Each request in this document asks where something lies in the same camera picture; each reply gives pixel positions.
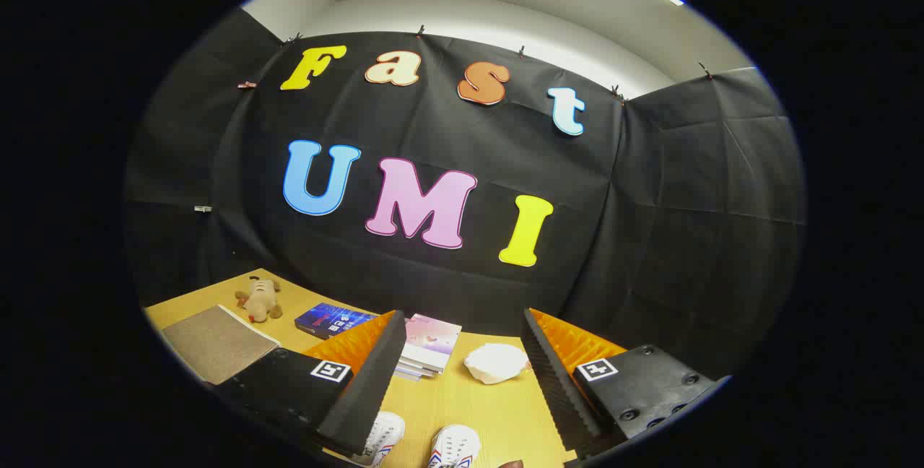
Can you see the blue cover book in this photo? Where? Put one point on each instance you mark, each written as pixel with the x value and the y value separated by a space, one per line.
pixel 328 320

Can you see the tan plush dog toy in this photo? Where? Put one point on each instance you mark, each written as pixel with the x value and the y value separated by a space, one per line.
pixel 260 300

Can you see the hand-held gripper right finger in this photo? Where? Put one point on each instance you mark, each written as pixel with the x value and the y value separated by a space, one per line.
pixel 559 388

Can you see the white plush toy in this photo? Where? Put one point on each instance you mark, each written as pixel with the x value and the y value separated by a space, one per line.
pixel 497 363

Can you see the light blue book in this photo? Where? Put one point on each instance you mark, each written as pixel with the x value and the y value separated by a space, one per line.
pixel 408 375

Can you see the dark cover book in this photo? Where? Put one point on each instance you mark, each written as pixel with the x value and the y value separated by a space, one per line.
pixel 415 367

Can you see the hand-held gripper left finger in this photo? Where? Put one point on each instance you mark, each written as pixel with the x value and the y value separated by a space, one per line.
pixel 368 388

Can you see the pink cover book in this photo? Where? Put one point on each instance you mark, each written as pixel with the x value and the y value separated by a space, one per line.
pixel 433 341

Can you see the beige fabric storage box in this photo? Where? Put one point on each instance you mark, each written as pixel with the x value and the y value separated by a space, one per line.
pixel 216 344

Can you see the white canvas shoe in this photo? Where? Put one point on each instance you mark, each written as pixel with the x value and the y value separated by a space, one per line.
pixel 455 446
pixel 382 435

